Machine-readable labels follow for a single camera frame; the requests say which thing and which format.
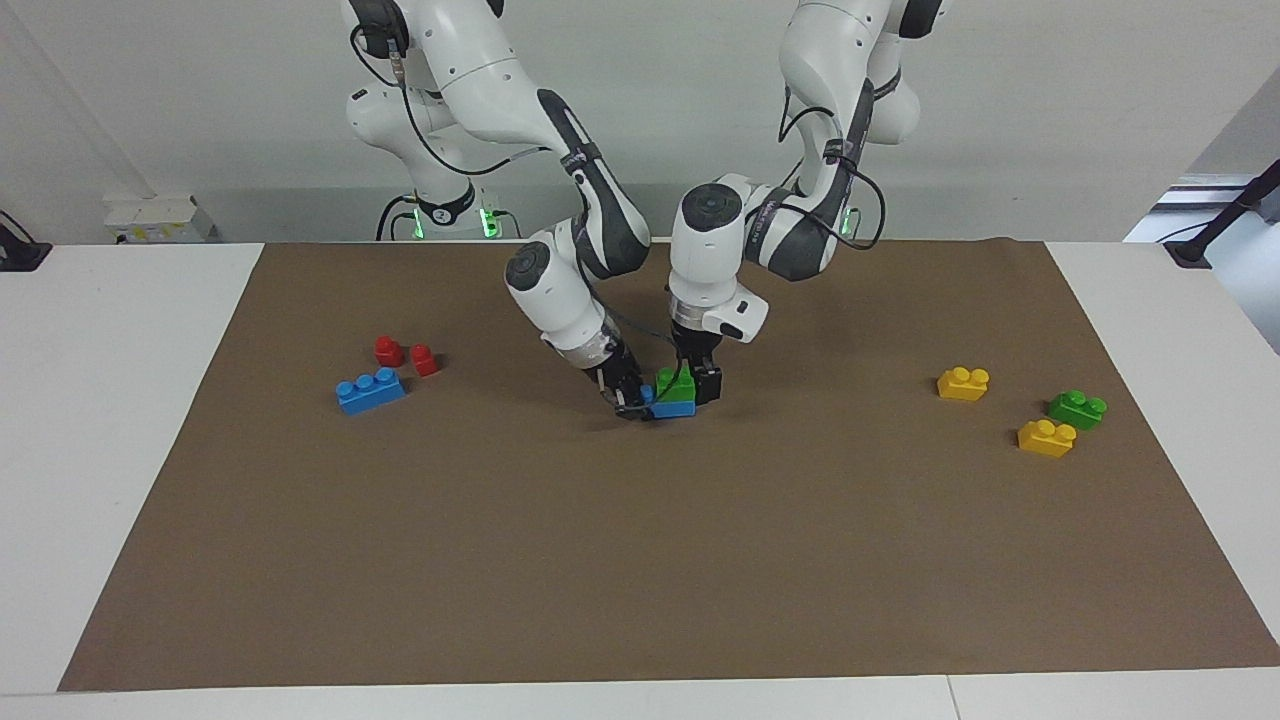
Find yellow two-stud block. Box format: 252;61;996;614
1017;419;1078;459
936;367;991;402

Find black right base cable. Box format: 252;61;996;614
376;195;419;241

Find brown paper mat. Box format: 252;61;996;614
57;238;1280;693

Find black table clamp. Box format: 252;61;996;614
0;210;53;273

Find black stand with clamp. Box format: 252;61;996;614
1163;158;1280;269

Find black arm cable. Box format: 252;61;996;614
778;85;887;251
350;22;553;179

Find blue three-stud block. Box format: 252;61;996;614
640;384;697;419
335;367;407;416

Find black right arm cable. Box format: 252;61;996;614
350;22;553;179

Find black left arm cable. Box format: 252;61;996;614
778;85;887;251

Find white box with yellow label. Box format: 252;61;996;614
103;195;217;246

